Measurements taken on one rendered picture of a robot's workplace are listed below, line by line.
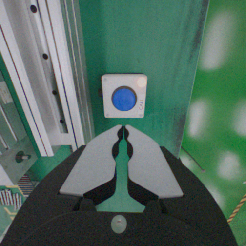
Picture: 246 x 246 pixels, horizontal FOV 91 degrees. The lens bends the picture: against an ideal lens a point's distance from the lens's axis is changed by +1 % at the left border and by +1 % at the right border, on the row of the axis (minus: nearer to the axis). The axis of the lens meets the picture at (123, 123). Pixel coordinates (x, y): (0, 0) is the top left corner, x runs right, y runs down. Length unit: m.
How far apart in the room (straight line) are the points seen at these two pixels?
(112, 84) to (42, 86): 0.13
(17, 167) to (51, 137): 0.15
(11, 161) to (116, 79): 0.32
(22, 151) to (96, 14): 0.36
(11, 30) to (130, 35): 0.18
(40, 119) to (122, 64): 0.19
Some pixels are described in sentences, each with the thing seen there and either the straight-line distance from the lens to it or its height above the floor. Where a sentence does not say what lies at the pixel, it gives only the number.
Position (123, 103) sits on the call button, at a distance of 0.22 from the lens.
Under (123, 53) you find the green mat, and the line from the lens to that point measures 0.28.
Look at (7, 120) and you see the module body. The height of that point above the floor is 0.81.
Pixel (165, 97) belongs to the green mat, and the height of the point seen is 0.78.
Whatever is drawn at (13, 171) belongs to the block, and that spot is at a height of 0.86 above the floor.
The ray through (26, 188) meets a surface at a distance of 0.55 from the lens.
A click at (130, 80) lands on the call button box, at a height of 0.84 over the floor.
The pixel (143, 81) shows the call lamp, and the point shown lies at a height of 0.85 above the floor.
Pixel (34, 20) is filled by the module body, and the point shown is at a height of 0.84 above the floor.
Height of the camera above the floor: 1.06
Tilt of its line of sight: 63 degrees down
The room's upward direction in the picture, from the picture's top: 177 degrees counter-clockwise
